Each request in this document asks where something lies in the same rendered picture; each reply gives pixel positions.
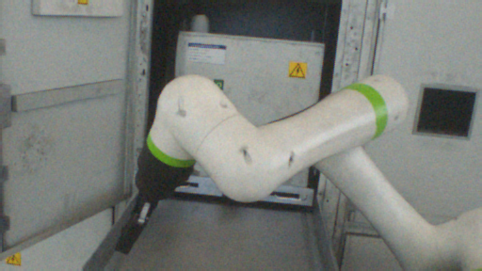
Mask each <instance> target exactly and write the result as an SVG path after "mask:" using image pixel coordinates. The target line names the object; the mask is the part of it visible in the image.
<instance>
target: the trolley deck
mask: <svg viewBox="0 0 482 271"><path fill-rule="evenodd" d="M148 218H149V224H148V225H147V226H146V227H145V228H144V230H143V232H142V233H141V234H140V235H139V237H138V239H137V241H136V242H135V243H134V245H133V247H132V248H131V250H130V252H129V254H128V255H126V254H123V256H122V258H121V259H120V262H119V263H118V265H117V267H116V268H115V270H114V271H313V262H312V257H311V251H310V247H309V241H308V236H307V231H306V226H305V220H304V215H303V214H296V213H287V212H279V211H271V212H270V210H269V211H263V210H254V209H245V208H236V207H229V206H220V205H212V204H203V203H195V202H186V201H178V200H169V199H165V200H159V203H158V205H157V207H156V209H154V210H153V213H152V215H151V216H150V217H148Z"/></svg>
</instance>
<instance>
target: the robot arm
mask: <svg viewBox="0 0 482 271"><path fill-rule="evenodd" d="M334 91H335V90H334ZM334 91H333V92H334ZM333 92H332V93H331V94H329V96H327V97H326V98H324V99H323V100H321V101H319V102H318V103H316V104H313V105H312V106H310V107H308V108H306V109H304V110H302V111H300V112H298V111H297V112H296V113H294V114H291V115H289V116H287V117H284V118H282V119H279V120H274V121H271V122H269V123H267V124H265V125H261V126H255V125H254V124H253V123H252V122H250V121H248V120H247V119H246V118H245V117H244V116H243V115H242V114H241V113H240V112H239V111H238V110H237V109H236V107H235V106H234V105H233V104H232V103H231V102H230V100H229V99H228V98H227V97H226V96H225V94H224V93H223V92H222V91H221V89H220V88H219V87H218V86H217V85H216V84H215V83H214V82H213V81H211V80H210V79H208V78H206V77H203V76H200V75H184V76H180V77H178V78H176V79H174V80H172V81H171V82H170V83H168V84H167V85H166V86H165V88H164V89H163V91H162V92H161V94H160V96H159V99H158V103H157V110H156V115H155V119H154V122H153V127H152V129H151V130H150V133H149V135H148V137H147V139H146V141H145V144H144V147H143V148H137V152H139V154H140V156H139V157H138V160H137V165H138V172H137V175H135V184H136V185H137V188H138V189H139V193H138V195H137V202H136V204H135V207H134V209H133V211H132V212H131V217H130V219H129V220H128V225H125V227H124V228H122V230H121V235H120V239H119V241H118V243H117V244H116V247H115V250H116V251H118V252H120V253H123V254H126V255H128V254H129V252H130V250H131V248H132V247H133V245H134V243H135V242H136V241H137V239H138V237H139V235H140V234H141V233H142V232H143V230H144V228H145V227H146V226H147V225H148V224H149V218H148V217H150V216H151V215H152V213H153V210H154V209H156V207H157V205H158V203H159V200H165V199H169V198H170V196H171V195H172V194H173V192H174V190H175V188H176V187H178V186H180V185H182V184H183V183H184V182H185V181H187V180H189V177H190V176H191V175H196V176H198V177H200V175H201V172H200V171H197V170H196V169H194V166H195V164H196V163H197V162H198V163H199V164H200V166H201V167H202V168H203V169H204V171H205V172H206V173H207V174H208V176H209V177H210V178H211V179H212V181H213V182H214V183H215V185H216V186H217V188H218V189H219V190H220V191H221V192H222V193H223V194H224V195H226V196H227V197H229V198H231V199H232V200H234V201H238V202H244V203H250V202H251V201H256V200H260V199H263V198H265V197H267V196H268V195H270V194H271V193H272V192H273V191H275V190H276V189H277V188H278V187H280V186H281V185H282V184H284V183H285V182H287V181H288V180H289V179H291V178H292V177H294V176H296V175H297V174H299V173H300V172H301V171H303V170H305V169H307V168H308V167H310V166H313V167H315V168H316V169H317V170H318V171H320V172H321V173H322V174H323V175H324V176H325V177H326V178H327V179H329V180H330V181H331V182H332V183H333V184H334V185H335V186H336V187H337V188H338V189H339V190H340V191H341V192H342V193H344V194H345V196H346V197H347V198H348V200H349V201H350V202H351V203H352V204H353V205H354V206H355V207H356V208H357V209H358V210H359V211H360V212H361V213H362V215H363V217H364V218H365V219H366V220H367V221H368V222H369V223H370V224H371V225H372V226H373V227H374V229H375V230H376V231H377V232H378V235H379V236H380V237H381V239H382V240H383V241H384V243H385V244H386V245H387V247H388V248H389V249H390V251H391V253H392V254H393V255H394V256H395V258H396V259H397V261H398V262H399V264H400V267H401V268H402V270H403V271H482V207H480V208H475V209H472V210H471V211H468V212H466V213H464V214H462V215H460V216H458V217H455V218H452V219H450V220H448V221H445V222H443V223H441V224H439V225H436V226H432V225H430V224H428V223H427V222H426V221H425V220H424V219H423V218H422V217H421V216H420V215H419V214H418V213H417V212H416V211H415V210H414V209H413V207H412V206H411V205H410V204H408V203H407V202H406V201H405V199H404V198H403V197H401V195H400V194H399V193H398V192H397V191H396V190H395V189H394V188H393V187H392V186H391V184H390V183H389V182H388V181H387V179H386V178H385V176H384V175H383V174H382V173H381V172H380V171H379V169H378V168H377V167H376V165H375V164H374V163H373V162H372V160H371V159H370V158H369V155H368V154H367V153H366V151H365V150H364V149H363V147H362V146H363V145H365V144H367V143H368V142H369V141H371V140H373V139H375V138H378V137H380V136H383V135H385V134H386V133H388V132H390V131H391V130H393V129H395V128H397V127H399V125H400V124H401V123H402V121H403V120H404V118H405V117H406V116H407V113H408V110H409V101H408V97H407V93H406V90H405V89H404V87H403V86H402V85H401V84H400V83H399V82H398V81H397V80H395V79H394V78H392V77H390V76H387V75H384V74H375V75H370V76H368V77H366V78H363V79H362V80H360V81H357V82H355V83H353V84H352V83H351V84H350V85H348V86H346V87H344V88H341V89H339V90H337V91H336V92H334V93H333Z"/></svg>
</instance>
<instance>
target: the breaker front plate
mask: <svg viewBox="0 0 482 271"><path fill-rule="evenodd" d="M189 43H201V44H213V45H225V46H227V47H226V58H225V65H218V64H207V63H196V62H186V61H187V49H188V47H189ZM176 49H177V50H176V58H175V59H176V60H175V64H176V65H175V66H176V67H175V73H174V74H175V75H174V76H175V79H176V78H178V77H180V76H184V75H200V76H203V77H206V78H208V79H210V80H211V81H213V82H214V80H224V84H223V90H221V91H222V92H223V93H224V94H225V96H226V97H227V98H228V99H229V100H230V102H231V103H232V104H233V105H234V106H235V107H236V109H237V110H238V111H239V112H240V113H241V114H242V115H243V116H244V117H245V118H246V119H247V120H248V121H250V122H252V123H253V124H254V125H255V126H261V125H265V124H267V123H269V122H271V121H274V120H279V119H282V118H284V117H287V116H289V115H291V114H294V113H296V112H297V111H298V112H300V111H302V110H304V109H306V108H308V107H310V106H312V105H313V104H316V103H317V98H318V90H319V84H320V79H319V77H320V71H321V64H322V56H323V51H324V46H314V45H313V44H302V43H290V42H278V41H266V40H249V39H242V38H230V37H218V36H205V35H193V34H180V33H179V34H178V39H177V48H176ZM290 61H291V62H302V63H308V67H307V74H306V79H299V78H291V77H288V74H289V67H290ZM194 169H196V170H197V171H200V172H201V175H200V176H205V177H209V176H208V174H207V173H206V172H205V171H204V169H203V168H202V167H201V166H200V164H199V163H198V162H197V163H196V164H195V166H194ZM308 172H309V168H307V169H305V170H303V171H301V172H300V173H299V174H297V175H296V176H294V177H292V178H291V179H289V180H288V181H287V182H285V183H284V185H293V186H302V187H306V185H307V179H308Z"/></svg>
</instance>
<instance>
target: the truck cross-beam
mask: <svg viewBox="0 0 482 271"><path fill-rule="evenodd" d="M190 183H191V186H190V187H188V188H180V187H176V188H175V190H174V191H181V192H190V193H199V194H207V195H216V196H222V192H221V191H220V190H219V189H218V188H217V186H216V185H215V183H214V182H213V181H212V179H211V178H210V177H205V176H200V177H198V176H196V175H191V176H190V177H189V180H187V181H185V182H184V183H183V184H182V185H184V186H186V185H188V184H190ZM301 188H303V189H308V191H307V195H306V199H305V204H304V205H308V206H312V202H313V185H312V184H308V185H307V187H302V186H293V185H284V184H282V185H281V186H280V187H278V188H277V189H276V190H275V191H273V192H272V193H271V194H270V195H268V196H267V197H265V198H263V199H260V200H266V201H275V202H283V203H292V204H298V203H299V200H290V199H277V198H276V197H275V196H274V192H276V194H277V196H280V197H287V198H297V199H299V196H300V189H301Z"/></svg>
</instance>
